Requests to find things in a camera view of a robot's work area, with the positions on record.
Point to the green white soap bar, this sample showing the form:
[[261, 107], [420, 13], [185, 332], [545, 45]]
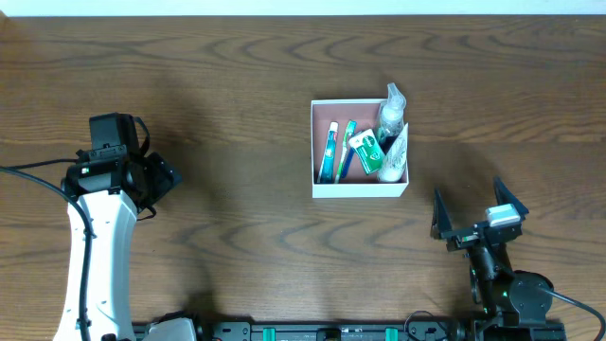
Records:
[[366, 146]]

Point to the green white toothbrush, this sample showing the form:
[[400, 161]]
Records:
[[349, 131]]

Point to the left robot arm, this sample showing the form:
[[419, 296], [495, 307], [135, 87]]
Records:
[[97, 300]]

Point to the white box pink interior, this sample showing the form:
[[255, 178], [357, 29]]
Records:
[[356, 184]]

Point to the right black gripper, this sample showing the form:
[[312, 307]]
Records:
[[472, 235]]

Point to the green toothpaste tube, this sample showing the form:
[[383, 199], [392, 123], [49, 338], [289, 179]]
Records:
[[326, 169]]

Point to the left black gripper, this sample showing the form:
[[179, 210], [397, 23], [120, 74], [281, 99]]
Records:
[[107, 154]]

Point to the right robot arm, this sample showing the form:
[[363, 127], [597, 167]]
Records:
[[514, 302]]

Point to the blue disposable razor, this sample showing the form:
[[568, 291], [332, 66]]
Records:
[[346, 163]]

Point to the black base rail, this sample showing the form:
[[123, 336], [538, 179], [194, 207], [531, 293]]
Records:
[[415, 328]]

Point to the white bamboo print lotion tube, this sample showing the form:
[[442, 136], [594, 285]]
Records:
[[394, 162]]

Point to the clear foam pump bottle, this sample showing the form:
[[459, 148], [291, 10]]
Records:
[[389, 122]]

